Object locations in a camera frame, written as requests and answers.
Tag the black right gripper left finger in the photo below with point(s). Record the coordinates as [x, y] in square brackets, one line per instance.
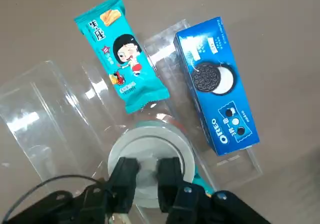
[122, 184]

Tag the clear acrylic display shelf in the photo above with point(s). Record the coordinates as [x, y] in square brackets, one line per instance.
[50, 114]

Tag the teal snack packet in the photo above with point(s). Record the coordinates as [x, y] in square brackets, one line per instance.
[117, 59]
[203, 181]

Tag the round metal jar lid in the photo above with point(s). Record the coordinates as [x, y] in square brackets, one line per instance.
[150, 144]

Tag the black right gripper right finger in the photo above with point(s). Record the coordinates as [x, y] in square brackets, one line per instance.
[172, 191]

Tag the blue Oreo cookie box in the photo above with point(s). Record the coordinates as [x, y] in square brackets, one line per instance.
[215, 104]

